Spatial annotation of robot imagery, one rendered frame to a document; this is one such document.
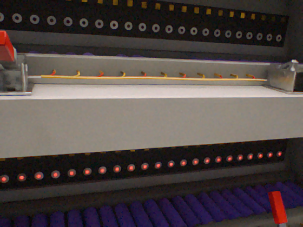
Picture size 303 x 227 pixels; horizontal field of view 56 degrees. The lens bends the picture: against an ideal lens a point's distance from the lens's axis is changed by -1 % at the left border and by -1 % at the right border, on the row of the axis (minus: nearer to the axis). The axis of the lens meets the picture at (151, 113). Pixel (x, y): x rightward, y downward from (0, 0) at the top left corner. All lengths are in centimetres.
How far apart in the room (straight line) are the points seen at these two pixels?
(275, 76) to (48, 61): 23
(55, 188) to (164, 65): 22
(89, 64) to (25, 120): 8
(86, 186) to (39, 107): 21
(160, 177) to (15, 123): 26
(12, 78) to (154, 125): 12
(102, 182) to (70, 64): 20
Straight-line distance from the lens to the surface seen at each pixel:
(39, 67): 27
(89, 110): 22
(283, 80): 33
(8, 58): 19
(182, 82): 30
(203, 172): 46
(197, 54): 43
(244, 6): 55
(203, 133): 26
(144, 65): 28
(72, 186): 41
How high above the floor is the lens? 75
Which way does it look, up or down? 2 degrees down
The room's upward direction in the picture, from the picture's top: 1 degrees counter-clockwise
